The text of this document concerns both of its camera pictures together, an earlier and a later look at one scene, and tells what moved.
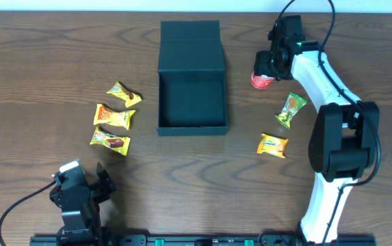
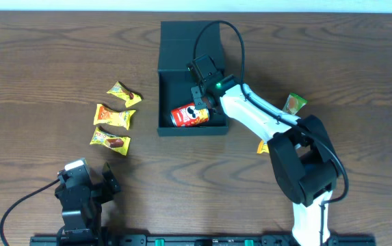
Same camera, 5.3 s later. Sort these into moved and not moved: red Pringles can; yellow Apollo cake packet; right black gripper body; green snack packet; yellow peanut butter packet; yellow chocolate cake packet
Moved: right black gripper body; red Pringles can
Not moved: yellow peanut butter packet; yellow Apollo cake packet; yellow chocolate cake packet; green snack packet
